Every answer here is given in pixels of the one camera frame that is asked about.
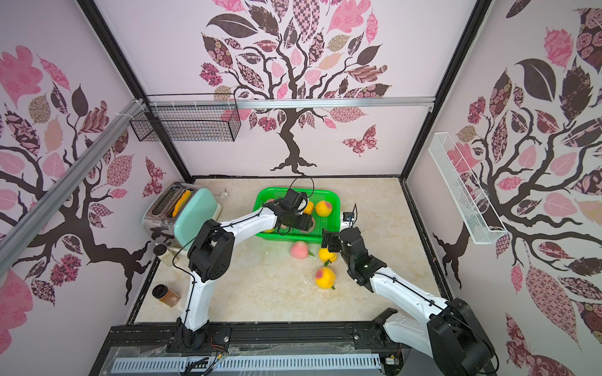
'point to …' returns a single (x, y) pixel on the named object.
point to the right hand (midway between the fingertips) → (333, 232)
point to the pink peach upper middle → (299, 250)
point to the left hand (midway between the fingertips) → (304, 225)
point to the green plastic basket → (266, 195)
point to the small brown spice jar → (161, 292)
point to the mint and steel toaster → (179, 214)
